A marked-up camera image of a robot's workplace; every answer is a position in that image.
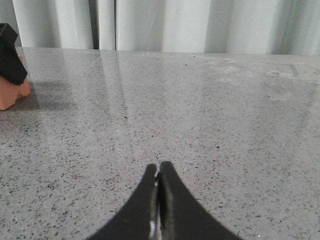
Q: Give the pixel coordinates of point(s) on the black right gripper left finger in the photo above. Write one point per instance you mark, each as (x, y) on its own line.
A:
(138, 218)

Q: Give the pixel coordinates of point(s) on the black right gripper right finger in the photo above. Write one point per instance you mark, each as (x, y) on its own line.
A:
(181, 216)

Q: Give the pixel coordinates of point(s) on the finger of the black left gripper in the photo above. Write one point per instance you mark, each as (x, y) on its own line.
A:
(11, 67)

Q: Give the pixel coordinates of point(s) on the orange foam block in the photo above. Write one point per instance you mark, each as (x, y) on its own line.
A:
(10, 92)

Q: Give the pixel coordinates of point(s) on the pale green curtain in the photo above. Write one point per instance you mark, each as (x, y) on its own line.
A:
(290, 27)

